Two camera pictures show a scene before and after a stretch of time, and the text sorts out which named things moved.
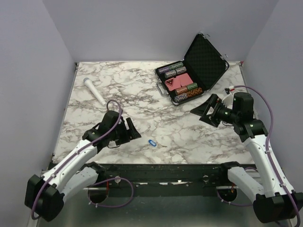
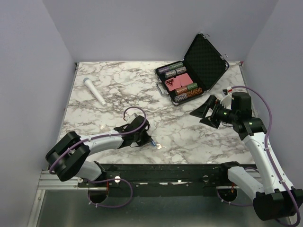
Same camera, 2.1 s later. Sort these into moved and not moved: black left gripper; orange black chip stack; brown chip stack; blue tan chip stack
Moved: black left gripper
Not moved: orange black chip stack; brown chip stack; blue tan chip stack
